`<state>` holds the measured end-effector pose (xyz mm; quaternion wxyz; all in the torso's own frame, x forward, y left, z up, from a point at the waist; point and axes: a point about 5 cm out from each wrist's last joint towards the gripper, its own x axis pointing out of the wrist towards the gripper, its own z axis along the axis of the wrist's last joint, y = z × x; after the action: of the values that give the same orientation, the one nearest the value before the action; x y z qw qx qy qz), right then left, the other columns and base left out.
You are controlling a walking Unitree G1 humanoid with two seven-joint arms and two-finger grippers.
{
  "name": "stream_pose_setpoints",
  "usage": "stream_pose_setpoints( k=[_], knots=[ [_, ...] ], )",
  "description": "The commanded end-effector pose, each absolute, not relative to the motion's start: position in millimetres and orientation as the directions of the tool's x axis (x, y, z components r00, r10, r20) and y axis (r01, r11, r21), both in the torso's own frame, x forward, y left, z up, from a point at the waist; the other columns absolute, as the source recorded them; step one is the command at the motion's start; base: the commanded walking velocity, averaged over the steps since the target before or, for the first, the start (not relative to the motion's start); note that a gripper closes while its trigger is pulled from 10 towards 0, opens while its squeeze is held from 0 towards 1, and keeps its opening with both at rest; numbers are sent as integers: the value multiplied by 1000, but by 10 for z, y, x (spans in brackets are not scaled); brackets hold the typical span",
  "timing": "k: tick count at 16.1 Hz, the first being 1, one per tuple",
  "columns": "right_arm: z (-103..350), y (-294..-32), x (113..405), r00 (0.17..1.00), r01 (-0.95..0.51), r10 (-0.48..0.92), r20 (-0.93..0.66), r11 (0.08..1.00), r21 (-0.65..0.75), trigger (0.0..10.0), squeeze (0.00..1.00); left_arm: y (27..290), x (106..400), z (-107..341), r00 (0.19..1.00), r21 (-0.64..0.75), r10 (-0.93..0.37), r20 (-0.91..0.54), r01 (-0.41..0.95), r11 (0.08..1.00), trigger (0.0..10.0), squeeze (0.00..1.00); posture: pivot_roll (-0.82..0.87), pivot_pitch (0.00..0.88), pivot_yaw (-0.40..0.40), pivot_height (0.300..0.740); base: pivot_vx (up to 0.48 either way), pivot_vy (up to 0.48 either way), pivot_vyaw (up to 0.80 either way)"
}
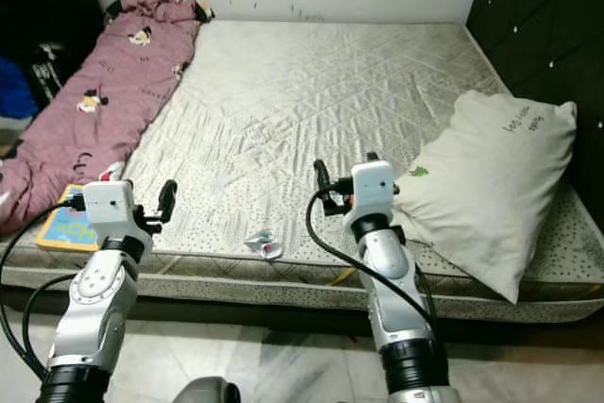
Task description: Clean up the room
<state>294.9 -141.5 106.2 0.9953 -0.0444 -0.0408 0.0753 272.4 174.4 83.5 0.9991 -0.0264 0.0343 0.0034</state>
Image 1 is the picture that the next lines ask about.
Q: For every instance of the colourful children's board book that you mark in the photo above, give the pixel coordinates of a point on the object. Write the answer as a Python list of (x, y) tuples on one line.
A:
[(64, 230)]

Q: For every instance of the white green wrapper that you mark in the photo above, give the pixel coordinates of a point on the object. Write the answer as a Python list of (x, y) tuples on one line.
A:
[(264, 245)]

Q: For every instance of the white pillow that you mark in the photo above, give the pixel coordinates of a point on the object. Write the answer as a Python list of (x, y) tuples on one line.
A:
[(481, 186)]

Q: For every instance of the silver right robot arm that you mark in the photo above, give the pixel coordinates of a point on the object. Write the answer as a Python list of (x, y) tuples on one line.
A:
[(387, 271)]

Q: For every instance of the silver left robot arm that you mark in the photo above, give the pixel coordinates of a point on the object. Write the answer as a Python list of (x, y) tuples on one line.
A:
[(90, 309)]

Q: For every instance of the white quilted mattress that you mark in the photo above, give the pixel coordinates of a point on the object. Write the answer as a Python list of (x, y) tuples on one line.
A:
[(283, 120)]

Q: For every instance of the pink cartoon print blanket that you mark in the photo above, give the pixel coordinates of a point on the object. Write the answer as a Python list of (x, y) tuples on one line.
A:
[(85, 129)]

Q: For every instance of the black bag with white print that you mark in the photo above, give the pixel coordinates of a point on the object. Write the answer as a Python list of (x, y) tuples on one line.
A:
[(47, 82)]

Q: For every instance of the grey robot left leg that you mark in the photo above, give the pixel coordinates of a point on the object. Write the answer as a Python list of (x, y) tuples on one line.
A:
[(206, 392)]

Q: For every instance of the blue cloth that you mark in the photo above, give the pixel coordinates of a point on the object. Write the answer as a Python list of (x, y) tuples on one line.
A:
[(17, 92)]

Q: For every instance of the black tufted headboard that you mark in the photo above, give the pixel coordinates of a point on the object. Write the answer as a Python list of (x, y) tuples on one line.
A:
[(538, 25)]

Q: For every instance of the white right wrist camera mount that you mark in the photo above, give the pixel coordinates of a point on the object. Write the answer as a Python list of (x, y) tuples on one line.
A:
[(374, 188)]

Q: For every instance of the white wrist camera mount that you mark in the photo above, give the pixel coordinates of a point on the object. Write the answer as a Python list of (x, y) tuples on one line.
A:
[(109, 208), (374, 188)]

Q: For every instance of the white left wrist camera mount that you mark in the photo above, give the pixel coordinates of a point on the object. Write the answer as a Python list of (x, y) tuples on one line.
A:
[(109, 208)]

